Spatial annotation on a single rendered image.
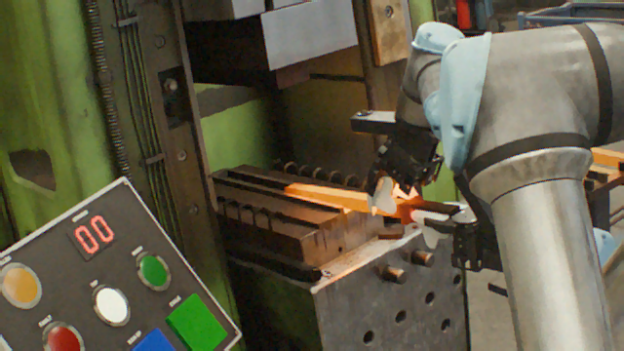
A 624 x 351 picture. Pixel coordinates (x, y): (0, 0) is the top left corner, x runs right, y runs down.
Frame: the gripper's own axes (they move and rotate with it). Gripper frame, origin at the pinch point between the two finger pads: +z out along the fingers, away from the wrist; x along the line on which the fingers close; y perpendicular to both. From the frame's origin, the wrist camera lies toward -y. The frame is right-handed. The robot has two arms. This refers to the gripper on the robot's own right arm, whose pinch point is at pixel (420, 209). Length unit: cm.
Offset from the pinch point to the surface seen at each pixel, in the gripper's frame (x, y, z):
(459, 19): 604, 79, 471
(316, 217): -5.9, 2.4, 19.6
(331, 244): -5.7, 7.1, 17.2
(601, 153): 49.0, 5.7, -7.8
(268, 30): -10.9, -32.0, 16.4
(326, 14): 1.7, -32.1, 16.3
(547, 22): 358, 36, 197
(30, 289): -65, -14, 1
